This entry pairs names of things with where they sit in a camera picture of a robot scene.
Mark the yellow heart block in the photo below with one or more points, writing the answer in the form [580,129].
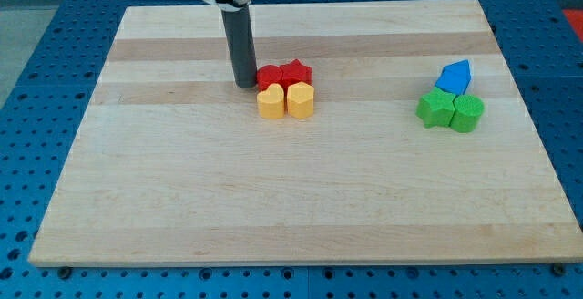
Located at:
[271,103]

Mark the green star block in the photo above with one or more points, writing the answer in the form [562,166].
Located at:
[436,108]

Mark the yellow pentagon block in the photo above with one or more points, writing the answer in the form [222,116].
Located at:
[300,100]

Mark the red star block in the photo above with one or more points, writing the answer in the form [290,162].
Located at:
[295,72]

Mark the blue cube block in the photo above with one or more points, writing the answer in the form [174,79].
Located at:
[453,82]

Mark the green cylinder block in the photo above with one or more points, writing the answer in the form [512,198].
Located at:
[468,111]

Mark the blue pentagon block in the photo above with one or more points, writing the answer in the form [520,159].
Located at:
[460,69]

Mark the light wooden board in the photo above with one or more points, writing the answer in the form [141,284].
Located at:
[173,166]

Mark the red cylinder block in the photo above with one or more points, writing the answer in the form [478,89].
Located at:
[267,75]

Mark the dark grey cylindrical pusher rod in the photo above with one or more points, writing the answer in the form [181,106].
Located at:
[238,31]

